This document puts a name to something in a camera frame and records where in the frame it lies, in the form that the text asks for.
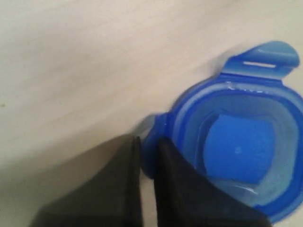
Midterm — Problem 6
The blue container lid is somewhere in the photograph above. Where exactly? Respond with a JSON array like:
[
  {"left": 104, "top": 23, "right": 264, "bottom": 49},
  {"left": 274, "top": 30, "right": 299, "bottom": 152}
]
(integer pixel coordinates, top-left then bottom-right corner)
[{"left": 142, "top": 41, "right": 303, "bottom": 223}]

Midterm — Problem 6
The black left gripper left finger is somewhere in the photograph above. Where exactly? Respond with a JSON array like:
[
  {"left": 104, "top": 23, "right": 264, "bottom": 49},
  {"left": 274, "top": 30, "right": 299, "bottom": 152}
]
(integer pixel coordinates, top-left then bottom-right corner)
[{"left": 32, "top": 136, "right": 143, "bottom": 227}]

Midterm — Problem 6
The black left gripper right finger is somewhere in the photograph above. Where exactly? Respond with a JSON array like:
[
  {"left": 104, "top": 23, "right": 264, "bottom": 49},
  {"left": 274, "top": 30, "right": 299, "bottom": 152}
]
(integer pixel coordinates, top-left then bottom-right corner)
[{"left": 154, "top": 138, "right": 272, "bottom": 227}]

